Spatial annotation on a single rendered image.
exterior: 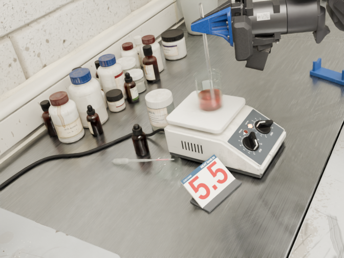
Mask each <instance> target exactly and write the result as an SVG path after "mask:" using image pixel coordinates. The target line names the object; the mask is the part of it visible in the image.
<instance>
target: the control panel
mask: <svg viewBox="0 0 344 258"><path fill-rule="evenodd" d="M258 120H268V119H267V118H266V117H264V116H263V115H262V114H260V113H259V112H257V111H256V110H254V109H253V110H252V111H251V112H250V113H249V114H248V116H247V117H246V118H245V119H244V121H243V122H242V123H241V125H240V126H239V127H238V128H237V129H236V131H235V132H234V133H233V134H232V136H231V137H230V138H229V140H228V141H227V142H228V143H229V144H231V145H232V146H233V147H235V148H236V149H238V150H239V151H241V152H242V153H243V154H245V155H246V156H247V157H249V158H250V159H252V160H253V161H255V162H256V163H257V164H259V165H262V163H263V162H264V160H265V159H266V157H267V156H268V154H269V153H270V151H271V150H272V148H273V147H274V145H275V143H276V142H277V140H278V139H279V137H280V136H281V134H282V132H283V131H284V129H282V128H281V127H279V126H278V125H276V124H275V123H273V124H272V126H271V131H270V133H268V134H262V133H260V132H259V131H258V130H257V129H256V128H255V123H256V122H257V121H258ZM249 124H251V125H252V128H250V127H249V126H248V125H249ZM244 130H247V131H248V133H247V134H246V133H244ZM250 132H255V135H256V138H257V141H258V142H259V145H260V146H259V148H258V150H256V151H250V150H248V149H247V148H246V147H245V146H244V145H243V139H244V138H245V137H246V136H248V135H249V134H250Z"/></svg>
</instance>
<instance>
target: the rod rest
mask: <svg viewBox="0 0 344 258"><path fill-rule="evenodd" d="M310 75H313V76H316V77H319V78H322V79H325V80H328V81H331V82H334V83H337V84H340V85H344V70H342V73H340V72H336V71H332V70H329V69H326V68H323V67H321V58H319V59H318V60H317V61H313V69H312V70H310Z"/></svg>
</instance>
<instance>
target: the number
mask: <svg viewBox="0 0 344 258"><path fill-rule="evenodd" d="M230 178H232V176H231V175H230V174H229V172H228V171H227V170H226V169H225V168H224V166H223V165H222V164H221V163H220V162H219V161H218V160H217V158H215V159H214V160H213V161H212V162H210V163H209V164H208V165H207V166H206V167H204V168H203V169H202V170H201V171H200V172H198V173H197V174H196V175H195V176H193V177H192V178H191V179H190V180H189V181H187V182H186V183H185V185H186V186H187V187H188V189H189V190H190V191H191V192H192V193H193V195H194V196H195V197H196V198H197V199H198V201H199V202H200V203H201V204H202V203H203V202H204V201H206V200H207V199H208V198H209V197H210V196H211V195H212V194H213V193H215V192H216V191H217V190H218V189H219V188H220V187H221V186H222V185H224V184H225V183H226V182H227V181H228V180H229V179H230Z"/></svg>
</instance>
